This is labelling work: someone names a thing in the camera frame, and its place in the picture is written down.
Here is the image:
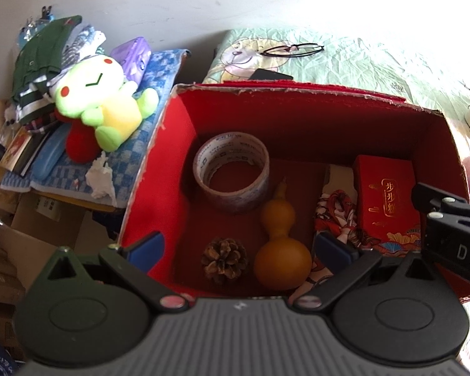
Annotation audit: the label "pale green bed sheet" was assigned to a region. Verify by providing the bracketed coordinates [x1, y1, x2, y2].
[201, 26, 470, 374]

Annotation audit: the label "black phone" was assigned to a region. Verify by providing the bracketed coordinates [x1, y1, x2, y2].
[248, 68, 294, 81]

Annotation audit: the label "blue glasses case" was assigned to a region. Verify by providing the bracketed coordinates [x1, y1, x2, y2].
[31, 123, 71, 181]

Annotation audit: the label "red gift box gold print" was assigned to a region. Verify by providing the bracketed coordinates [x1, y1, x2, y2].
[355, 154, 421, 257]

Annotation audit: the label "wooden gourd ornament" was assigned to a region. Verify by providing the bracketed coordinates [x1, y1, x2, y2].
[253, 181, 312, 291]

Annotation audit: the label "brown pine cone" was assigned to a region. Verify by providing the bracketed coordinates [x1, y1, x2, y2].
[201, 238, 248, 284]

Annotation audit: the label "large red cardboard box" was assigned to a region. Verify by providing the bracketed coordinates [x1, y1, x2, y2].
[120, 85, 468, 298]

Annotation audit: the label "printed packing tape roll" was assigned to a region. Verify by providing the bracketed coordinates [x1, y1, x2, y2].
[192, 132, 270, 213]

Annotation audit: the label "black frame eyeglasses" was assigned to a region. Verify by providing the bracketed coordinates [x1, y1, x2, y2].
[260, 43, 324, 59]

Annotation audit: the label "green folded garment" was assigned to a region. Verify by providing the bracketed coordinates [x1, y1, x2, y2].
[12, 15, 82, 107]

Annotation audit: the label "brown cardboard box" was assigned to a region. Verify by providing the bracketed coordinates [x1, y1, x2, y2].
[12, 193, 112, 254]

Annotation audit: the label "purple tissue pack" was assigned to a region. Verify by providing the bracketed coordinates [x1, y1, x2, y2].
[110, 37, 152, 85]

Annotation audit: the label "red plush toy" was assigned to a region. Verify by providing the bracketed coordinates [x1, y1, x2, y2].
[55, 110, 102, 164]

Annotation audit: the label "crumpled white tissue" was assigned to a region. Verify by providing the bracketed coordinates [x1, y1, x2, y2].
[86, 151, 117, 207]

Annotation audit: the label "blue checkered cloth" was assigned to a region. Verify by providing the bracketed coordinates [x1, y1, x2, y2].
[1, 49, 189, 208]

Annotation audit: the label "green frog plush toy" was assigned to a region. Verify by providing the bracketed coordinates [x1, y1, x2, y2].
[50, 55, 159, 153]

